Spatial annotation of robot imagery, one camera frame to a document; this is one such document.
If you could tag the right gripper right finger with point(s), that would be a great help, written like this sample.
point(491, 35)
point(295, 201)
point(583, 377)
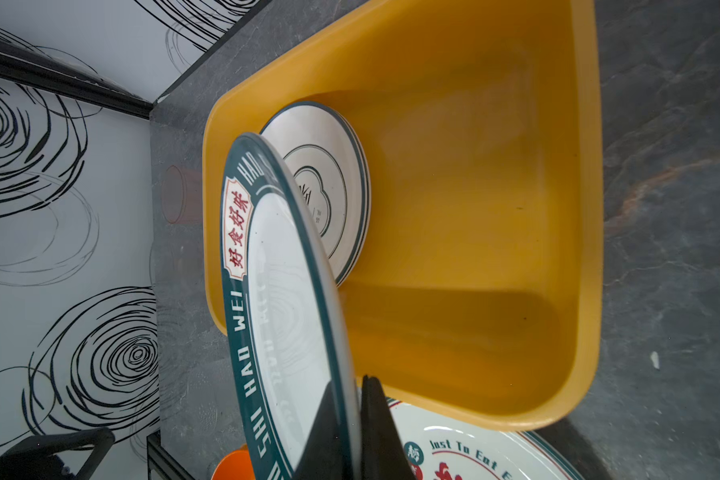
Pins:
point(382, 457)

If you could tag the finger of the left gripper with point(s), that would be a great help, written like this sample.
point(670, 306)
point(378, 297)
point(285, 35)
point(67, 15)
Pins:
point(38, 457)

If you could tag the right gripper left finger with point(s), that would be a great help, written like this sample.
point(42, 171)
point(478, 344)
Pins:
point(322, 457)

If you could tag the green rim text plate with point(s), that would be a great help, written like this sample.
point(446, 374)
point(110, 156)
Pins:
point(285, 329)

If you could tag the green clover white plate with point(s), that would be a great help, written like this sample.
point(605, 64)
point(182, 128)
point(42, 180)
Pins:
point(330, 168)

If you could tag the yellow plastic bin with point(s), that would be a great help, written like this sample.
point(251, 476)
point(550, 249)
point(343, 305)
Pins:
point(478, 291)

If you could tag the orange bowl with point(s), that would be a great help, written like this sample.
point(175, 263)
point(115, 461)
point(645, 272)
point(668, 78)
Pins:
point(237, 465)

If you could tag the pink transparent cup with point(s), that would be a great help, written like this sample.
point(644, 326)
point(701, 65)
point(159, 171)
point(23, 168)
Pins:
point(181, 196)

